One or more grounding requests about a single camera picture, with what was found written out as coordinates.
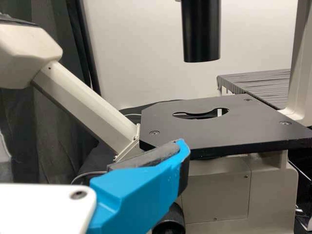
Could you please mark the cream microscope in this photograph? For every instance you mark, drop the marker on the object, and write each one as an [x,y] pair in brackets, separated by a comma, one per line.
[219,195]

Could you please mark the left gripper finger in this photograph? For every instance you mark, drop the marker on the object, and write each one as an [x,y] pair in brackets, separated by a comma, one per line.
[136,195]

